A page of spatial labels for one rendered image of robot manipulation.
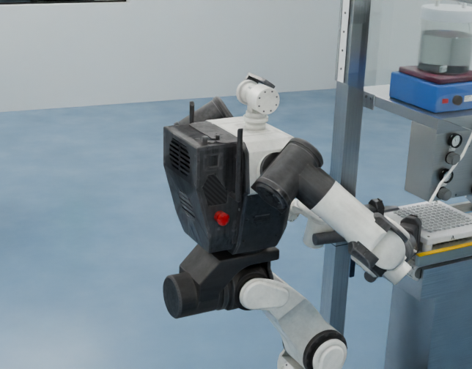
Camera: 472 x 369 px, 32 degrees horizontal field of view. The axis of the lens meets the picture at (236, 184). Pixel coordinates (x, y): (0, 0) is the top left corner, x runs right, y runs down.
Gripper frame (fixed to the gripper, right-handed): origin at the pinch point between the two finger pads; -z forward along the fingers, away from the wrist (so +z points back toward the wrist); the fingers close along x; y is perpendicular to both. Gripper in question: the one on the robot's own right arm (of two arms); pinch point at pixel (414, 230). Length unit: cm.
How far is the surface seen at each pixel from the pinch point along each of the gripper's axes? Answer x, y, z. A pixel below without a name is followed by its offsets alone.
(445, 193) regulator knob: -16.7, 10.1, 10.0
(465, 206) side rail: 5.0, 3.6, -41.2
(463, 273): 12.4, 13.8, -6.5
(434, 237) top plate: 0.1, 6.1, 1.1
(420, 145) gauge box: -28.1, 1.5, 8.0
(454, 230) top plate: 0.2, 9.6, -7.1
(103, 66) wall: 59, -385, -338
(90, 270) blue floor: 90, -183, -73
